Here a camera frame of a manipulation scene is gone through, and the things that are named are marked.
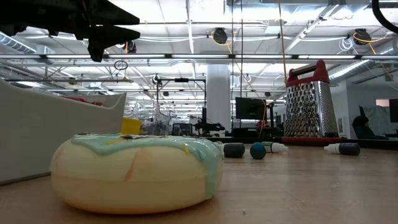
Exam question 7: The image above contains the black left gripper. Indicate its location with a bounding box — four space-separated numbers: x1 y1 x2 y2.
0 0 141 62

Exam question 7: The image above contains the teal iced toy donut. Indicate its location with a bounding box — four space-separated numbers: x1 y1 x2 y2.
49 133 224 215

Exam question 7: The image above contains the dark food colouring bottle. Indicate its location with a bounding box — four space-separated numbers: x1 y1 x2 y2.
214 141 246 159
323 142 361 156

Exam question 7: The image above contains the blue ball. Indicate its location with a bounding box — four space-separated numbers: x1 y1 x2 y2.
249 142 267 161

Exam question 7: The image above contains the green food colouring bottle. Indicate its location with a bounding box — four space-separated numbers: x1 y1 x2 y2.
261 141 289 154

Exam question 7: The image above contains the yellow plastic basket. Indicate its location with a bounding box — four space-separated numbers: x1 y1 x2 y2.
120 117 143 136

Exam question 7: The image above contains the white building column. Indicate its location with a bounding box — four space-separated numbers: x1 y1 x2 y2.
206 63 233 133

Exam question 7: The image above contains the grey plastic bin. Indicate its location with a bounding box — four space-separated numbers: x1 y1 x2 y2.
0 79 127 186

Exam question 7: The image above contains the black distant robot station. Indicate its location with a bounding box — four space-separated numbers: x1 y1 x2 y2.
154 77 227 137

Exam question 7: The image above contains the black monitor on stand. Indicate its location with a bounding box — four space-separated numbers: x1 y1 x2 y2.
235 96 267 121

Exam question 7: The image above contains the red metal box grater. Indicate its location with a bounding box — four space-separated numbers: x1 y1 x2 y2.
281 60 342 144

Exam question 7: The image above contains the person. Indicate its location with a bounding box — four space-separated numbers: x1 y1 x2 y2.
351 105 389 140

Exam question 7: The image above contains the black desk monitor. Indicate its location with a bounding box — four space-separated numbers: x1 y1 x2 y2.
389 98 398 123

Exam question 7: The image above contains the black ceiling cable reel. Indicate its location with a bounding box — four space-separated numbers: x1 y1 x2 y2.
212 27 229 45
123 40 137 54
353 28 373 46

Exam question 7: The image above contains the yellow hanging cable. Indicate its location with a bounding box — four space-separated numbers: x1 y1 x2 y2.
277 0 289 86

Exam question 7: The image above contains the silver ventilation duct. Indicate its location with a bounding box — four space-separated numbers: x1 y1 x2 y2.
328 58 398 83

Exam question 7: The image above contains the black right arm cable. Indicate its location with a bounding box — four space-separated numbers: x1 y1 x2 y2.
371 0 398 34

